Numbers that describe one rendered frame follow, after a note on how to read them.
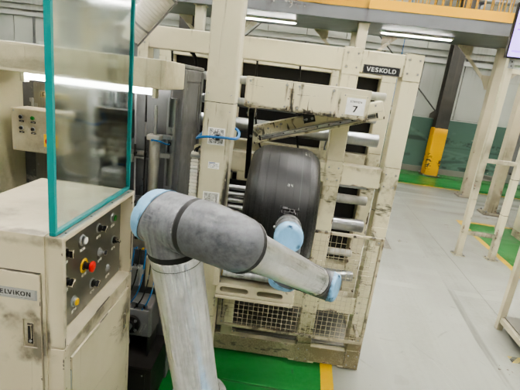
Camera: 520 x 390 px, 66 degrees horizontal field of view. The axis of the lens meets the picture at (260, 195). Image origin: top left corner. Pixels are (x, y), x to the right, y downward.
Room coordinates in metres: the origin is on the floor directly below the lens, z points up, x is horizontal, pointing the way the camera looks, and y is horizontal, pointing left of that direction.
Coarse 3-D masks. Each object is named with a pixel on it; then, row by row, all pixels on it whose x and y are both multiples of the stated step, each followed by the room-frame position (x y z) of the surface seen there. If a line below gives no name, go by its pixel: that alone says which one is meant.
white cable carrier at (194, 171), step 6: (198, 150) 1.80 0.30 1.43; (192, 162) 1.75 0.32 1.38; (198, 162) 1.77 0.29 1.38; (192, 168) 1.78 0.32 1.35; (198, 168) 1.79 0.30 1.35; (192, 174) 1.75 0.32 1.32; (198, 174) 1.80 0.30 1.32; (192, 180) 1.75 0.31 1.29; (192, 186) 1.75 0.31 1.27; (192, 192) 1.75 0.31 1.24
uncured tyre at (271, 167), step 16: (256, 160) 1.69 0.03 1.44; (272, 160) 1.66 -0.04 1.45; (288, 160) 1.67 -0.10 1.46; (304, 160) 1.68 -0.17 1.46; (256, 176) 1.60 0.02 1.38; (272, 176) 1.59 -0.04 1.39; (288, 176) 1.60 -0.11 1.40; (304, 176) 1.60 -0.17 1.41; (256, 192) 1.56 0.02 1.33; (272, 192) 1.55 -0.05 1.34; (288, 192) 1.56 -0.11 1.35; (304, 192) 1.56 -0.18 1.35; (256, 208) 1.53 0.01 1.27; (272, 208) 1.53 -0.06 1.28; (288, 208) 1.53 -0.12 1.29; (304, 208) 1.53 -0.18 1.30; (272, 224) 1.51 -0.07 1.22; (304, 224) 1.52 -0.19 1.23; (304, 240) 1.52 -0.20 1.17; (304, 256) 1.55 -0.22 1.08
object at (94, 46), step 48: (48, 0) 1.04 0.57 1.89; (96, 0) 1.29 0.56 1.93; (48, 48) 1.04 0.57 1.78; (96, 48) 1.29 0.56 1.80; (48, 96) 1.04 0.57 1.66; (96, 96) 1.29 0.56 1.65; (48, 144) 1.04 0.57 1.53; (96, 144) 1.30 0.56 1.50; (48, 192) 1.04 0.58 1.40; (96, 192) 1.30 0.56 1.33
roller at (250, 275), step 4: (224, 272) 1.66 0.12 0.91; (228, 272) 1.66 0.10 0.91; (248, 272) 1.66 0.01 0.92; (252, 272) 1.66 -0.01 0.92; (228, 276) 1.66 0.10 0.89; (232, 276) 1.66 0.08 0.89; (236, 276) 1.66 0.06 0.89; (240, 276) 1.66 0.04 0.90; (244, 276) 1.65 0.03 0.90; (248, 276) 1.65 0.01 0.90; (252, 276) 1.65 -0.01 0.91; (256, 276) 1.65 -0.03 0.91; (260, 276) 1.65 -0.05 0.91; (252, 280) 1.66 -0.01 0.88; (256, 280) 1.66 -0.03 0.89; (260, 280) 1.65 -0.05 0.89; (264, 280) 1.65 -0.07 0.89; (268, 280) 1.65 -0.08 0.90
